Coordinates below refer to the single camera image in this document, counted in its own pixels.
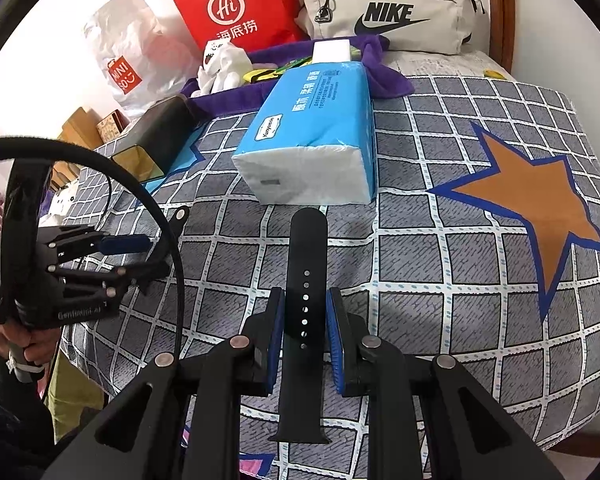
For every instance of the plain cardboard box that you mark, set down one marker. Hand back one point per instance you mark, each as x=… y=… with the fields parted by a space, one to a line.
x=77 y=127

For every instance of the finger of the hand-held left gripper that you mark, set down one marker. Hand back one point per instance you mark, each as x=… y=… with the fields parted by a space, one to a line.
x=112 y=282
x=125 y=245

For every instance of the white sponge block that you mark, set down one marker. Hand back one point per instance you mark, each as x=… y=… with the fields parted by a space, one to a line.
x=332 y=51

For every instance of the dark green tea tin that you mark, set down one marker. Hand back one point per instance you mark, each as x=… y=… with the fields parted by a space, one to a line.
x=165 y=125

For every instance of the person's left forearm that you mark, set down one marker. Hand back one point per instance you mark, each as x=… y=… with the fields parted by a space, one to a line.
x=5 y=410

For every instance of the blue tissue pack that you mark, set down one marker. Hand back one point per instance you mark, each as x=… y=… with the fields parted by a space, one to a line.
x=310 y=110

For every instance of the grey grid star bedsheet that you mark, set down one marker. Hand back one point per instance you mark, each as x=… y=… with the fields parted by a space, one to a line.
x=430 y=285

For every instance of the yellow and black pouch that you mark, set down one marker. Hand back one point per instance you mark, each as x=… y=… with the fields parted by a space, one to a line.
x=260 y=76

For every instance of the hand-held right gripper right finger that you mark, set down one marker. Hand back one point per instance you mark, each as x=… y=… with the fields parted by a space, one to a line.
x=336 y=340

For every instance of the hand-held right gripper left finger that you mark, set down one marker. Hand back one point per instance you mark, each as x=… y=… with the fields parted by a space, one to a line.
x=275 y=340

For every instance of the green snack packet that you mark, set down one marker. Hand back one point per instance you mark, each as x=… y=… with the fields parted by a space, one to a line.
x=292 y=64

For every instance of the small white bag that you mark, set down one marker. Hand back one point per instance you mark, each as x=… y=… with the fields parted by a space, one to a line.
x=60 y=205

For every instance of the purple towel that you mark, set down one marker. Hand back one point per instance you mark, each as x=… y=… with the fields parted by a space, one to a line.
x=385 y=80

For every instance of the patterned cardboard box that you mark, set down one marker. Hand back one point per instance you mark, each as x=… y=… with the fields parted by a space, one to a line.
x=111 y=125

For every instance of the red paper bag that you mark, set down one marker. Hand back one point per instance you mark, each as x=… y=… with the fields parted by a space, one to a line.
x=230 y=10

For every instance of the person's left hand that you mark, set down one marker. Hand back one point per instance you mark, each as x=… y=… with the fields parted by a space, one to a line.
x=40 y=345

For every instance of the wooden headboard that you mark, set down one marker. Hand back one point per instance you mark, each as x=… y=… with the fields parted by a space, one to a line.
x=502 y=10

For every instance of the white plastic shopping bag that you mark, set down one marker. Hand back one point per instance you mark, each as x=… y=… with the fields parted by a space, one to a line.
x=130 y=60

